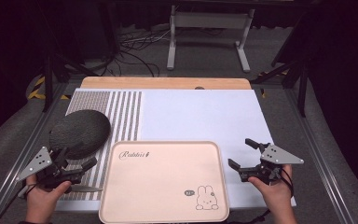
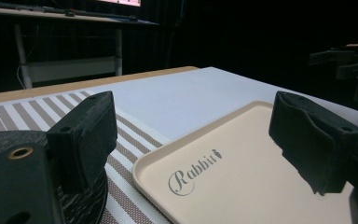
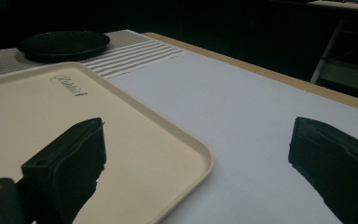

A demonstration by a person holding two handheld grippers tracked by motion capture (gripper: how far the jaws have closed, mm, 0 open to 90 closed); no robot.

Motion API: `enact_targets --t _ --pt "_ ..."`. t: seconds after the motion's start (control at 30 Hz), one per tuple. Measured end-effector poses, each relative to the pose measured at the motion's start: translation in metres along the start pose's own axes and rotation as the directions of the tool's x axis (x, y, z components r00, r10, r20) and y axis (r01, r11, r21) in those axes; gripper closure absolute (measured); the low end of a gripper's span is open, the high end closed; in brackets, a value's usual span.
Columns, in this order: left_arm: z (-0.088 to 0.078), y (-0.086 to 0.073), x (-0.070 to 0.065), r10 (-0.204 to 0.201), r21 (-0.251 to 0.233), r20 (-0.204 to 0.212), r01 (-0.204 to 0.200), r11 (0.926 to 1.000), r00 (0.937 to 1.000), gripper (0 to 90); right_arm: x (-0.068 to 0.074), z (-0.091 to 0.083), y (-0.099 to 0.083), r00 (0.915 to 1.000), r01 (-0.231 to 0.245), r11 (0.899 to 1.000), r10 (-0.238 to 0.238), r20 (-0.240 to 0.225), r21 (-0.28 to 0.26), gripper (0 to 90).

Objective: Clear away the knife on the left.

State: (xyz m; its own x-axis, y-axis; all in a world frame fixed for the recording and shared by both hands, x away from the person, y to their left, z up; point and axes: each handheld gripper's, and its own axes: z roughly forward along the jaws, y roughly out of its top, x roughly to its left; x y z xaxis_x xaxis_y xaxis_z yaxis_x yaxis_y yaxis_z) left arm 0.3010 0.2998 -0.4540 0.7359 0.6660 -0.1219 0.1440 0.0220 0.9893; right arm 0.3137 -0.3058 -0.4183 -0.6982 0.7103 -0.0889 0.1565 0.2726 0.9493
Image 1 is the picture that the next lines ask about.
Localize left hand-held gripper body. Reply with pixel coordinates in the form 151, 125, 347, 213
15, 146, 85, 191

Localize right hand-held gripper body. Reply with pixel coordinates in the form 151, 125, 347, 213
239, 143, 305, 186

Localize pink tray with rabbit print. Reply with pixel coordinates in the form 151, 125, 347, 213
98, 140, 230, 224

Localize person's left hand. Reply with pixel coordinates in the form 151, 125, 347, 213
25, 174, 73, 219

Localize person's right hand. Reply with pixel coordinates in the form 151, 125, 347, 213
247, 164, 295, 217

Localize knife with steel blade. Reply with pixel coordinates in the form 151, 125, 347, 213
69, 185, 104, 193

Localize white mat with grey stripes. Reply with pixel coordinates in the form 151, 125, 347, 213
55, 88, 297, 213

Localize yellow black hazard tape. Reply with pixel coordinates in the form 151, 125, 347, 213
27, 76, 72, 102

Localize black tripod stand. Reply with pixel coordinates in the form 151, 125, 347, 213
41, 50, 101, 114
249, 18, 312, 119

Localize white metal stand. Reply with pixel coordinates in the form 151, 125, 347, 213
166, 4, 256, 74

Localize aluminium rail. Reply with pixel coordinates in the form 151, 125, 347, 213
283, 88, 358, 224
0, 83, 73, 224

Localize black wrist strap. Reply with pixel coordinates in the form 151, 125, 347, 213
280, 167, 295, 198

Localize black floor cables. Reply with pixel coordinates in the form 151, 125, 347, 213
106, 26, 172, 77

